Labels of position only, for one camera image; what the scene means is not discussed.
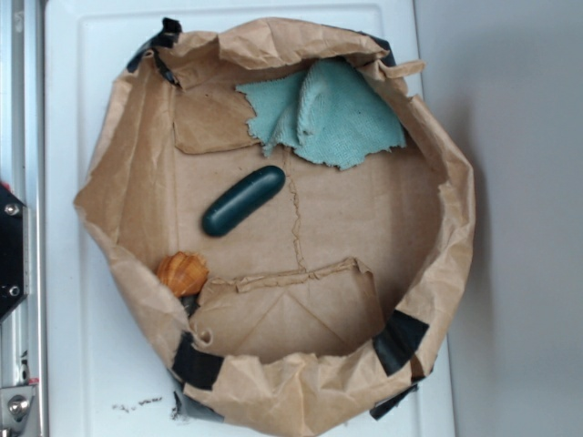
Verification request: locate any teal terry cloth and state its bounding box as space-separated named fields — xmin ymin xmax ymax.
xmin=237 ymin=58 xmax=406 ymax=170

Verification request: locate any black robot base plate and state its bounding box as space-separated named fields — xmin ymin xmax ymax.
xmin=0 ymin=182 xmax=27 ymax=322

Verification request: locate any dark green oblong capsule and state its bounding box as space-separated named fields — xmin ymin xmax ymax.
xmin=201 ymin=166 xmax=286 ymax=237

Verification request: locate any brown paper bag bin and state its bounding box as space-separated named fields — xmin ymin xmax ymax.
xmin=75 ymin=18 xmax=476 ymax=436

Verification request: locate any aluminium frame rail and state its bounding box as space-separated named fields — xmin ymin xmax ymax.
xmin=1 ymin=1 xmax=49 ymax=436

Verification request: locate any orange ridged shell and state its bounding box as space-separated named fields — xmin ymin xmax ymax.
xmin=156 ymin=251 xmax=210 ymax=298

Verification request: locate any metal corner bracket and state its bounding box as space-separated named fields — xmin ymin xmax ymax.
xmin=1 ymin=385 xmax=40 ymax=437

